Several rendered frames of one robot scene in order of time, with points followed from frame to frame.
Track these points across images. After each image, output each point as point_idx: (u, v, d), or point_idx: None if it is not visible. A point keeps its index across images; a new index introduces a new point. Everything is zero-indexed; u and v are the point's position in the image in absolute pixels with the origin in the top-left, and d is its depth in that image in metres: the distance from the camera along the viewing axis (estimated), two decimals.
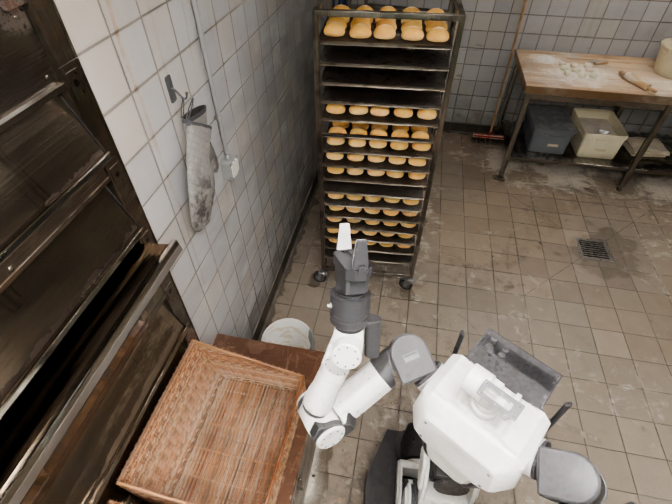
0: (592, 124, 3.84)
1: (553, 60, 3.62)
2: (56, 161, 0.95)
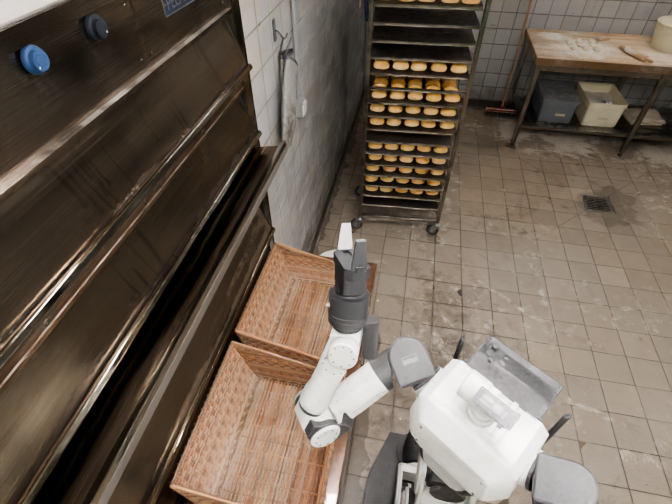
0: (595, 96, 4.25)
1: (560, 37, 4.02)
2: (225, 63, 1.35)
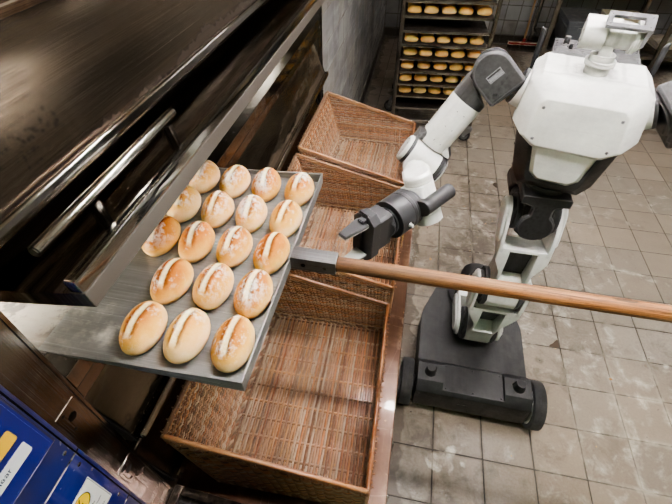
0: None
1: None
2: None
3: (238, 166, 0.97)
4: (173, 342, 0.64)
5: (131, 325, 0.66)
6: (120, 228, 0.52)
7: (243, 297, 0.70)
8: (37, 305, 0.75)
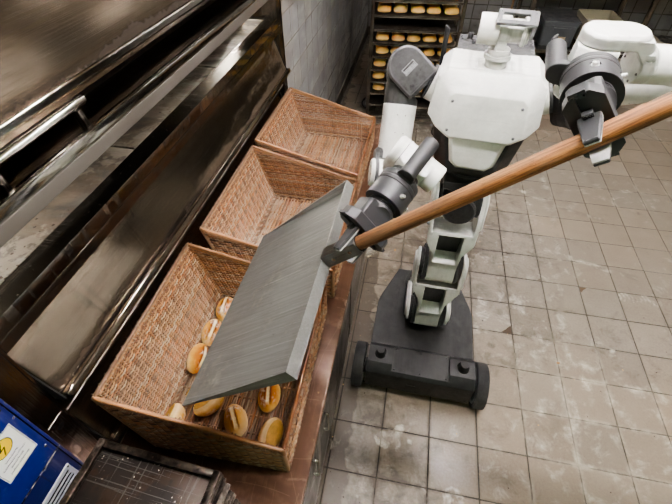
0: None
1: None
2: None
3: (227, 299, 1.46)
4: (236, 426, 1.16)
5: None
6: (14, 195, 0.60)
7: (206, 416, 1.21)
8: None
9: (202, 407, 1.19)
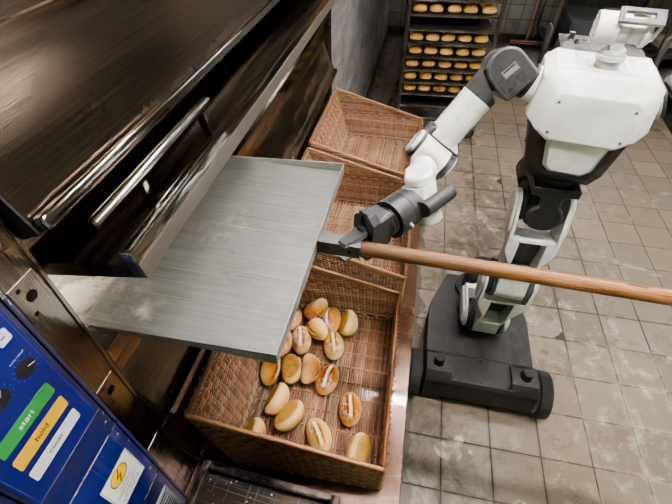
0: None
1: None
2: None
3: None
4: (322, 442, 1.11)
5: None
6: (167, 206, 0.55)
7: (286, 430, 1.16)
8: (73, 286, 0.78)
9: (284, 422, 1.14)
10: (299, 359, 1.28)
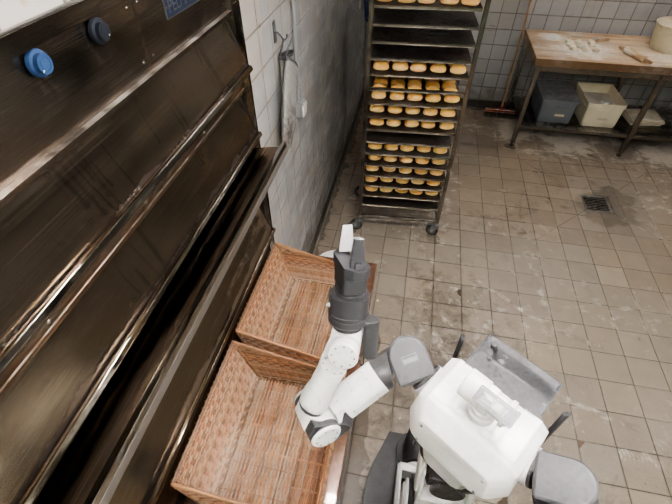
0: (594, 97, 4.26)
1: (560, 38, 4.03)
2: (226, 65, 1.36)
3: None
4: None
5: None
6: None
7: None
8: None
9: None
10: None
